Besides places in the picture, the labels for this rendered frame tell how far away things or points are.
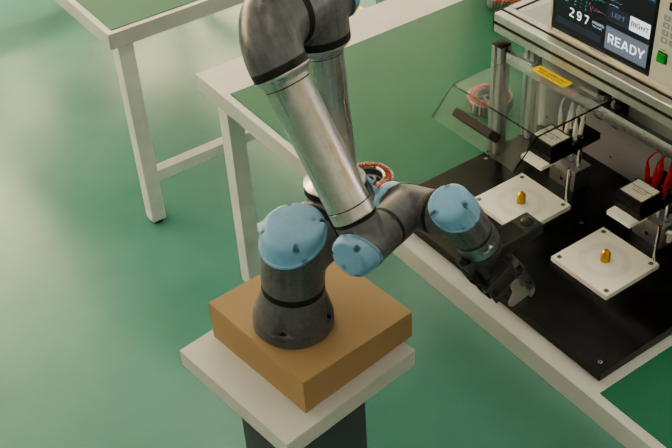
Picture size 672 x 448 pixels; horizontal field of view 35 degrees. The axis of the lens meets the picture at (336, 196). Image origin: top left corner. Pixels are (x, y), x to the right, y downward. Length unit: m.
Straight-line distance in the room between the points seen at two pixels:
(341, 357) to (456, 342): 1.20
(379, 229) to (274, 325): 0.31
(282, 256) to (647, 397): 0.69
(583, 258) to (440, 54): 0.91
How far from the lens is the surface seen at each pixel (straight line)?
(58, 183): 3.86
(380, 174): 2.38
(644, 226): 2.24
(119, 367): 3.11
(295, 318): 1.88
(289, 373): 1.88
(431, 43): 2.93
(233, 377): 1.99
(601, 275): 2.14
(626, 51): 2.10
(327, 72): 1.76
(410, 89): 2.72
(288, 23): 1.63
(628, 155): 2.39
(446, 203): 1.72
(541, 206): 2.29
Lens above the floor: 2.20
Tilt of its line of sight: 38 degrees down
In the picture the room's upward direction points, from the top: 4 degrees counter-clockwise
